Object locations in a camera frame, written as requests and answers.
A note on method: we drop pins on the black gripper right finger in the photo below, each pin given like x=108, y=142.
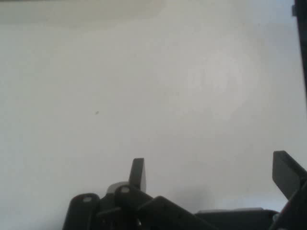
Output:
x=286, y=172

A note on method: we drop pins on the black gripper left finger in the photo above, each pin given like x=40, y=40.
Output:
x=124, y=206

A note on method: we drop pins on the dark green two-slot toaster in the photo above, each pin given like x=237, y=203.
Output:
x=301, y=36

